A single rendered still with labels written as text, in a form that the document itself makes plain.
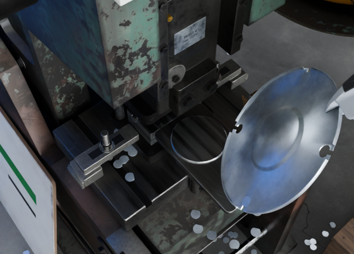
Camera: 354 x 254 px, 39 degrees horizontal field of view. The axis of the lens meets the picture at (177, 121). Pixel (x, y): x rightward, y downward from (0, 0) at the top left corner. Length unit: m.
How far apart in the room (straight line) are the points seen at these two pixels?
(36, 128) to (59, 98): 0.13
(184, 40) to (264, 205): 0.32
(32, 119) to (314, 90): 0.70
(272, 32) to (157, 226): 1.50
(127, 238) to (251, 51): 1.40
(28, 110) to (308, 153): 0.70
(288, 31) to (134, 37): 1.80
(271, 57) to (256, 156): 1.44
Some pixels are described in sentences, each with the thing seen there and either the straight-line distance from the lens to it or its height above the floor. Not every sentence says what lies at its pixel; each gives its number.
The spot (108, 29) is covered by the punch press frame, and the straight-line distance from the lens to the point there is 0.68.
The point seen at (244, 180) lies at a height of 0.87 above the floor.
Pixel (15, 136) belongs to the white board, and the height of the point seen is 0.57.
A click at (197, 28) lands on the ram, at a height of 1.07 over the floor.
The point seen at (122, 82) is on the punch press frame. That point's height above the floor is 1.11.
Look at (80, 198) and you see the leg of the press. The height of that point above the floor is 0.62.
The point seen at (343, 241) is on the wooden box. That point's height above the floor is 0.35.
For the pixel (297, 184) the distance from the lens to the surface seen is 0.84.
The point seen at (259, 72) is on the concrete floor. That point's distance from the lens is 2.27.
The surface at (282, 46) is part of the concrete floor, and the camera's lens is 2.40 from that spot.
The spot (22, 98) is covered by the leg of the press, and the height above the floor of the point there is 0.76.
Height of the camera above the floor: 1.70
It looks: 55 degrees down
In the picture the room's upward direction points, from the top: straight up
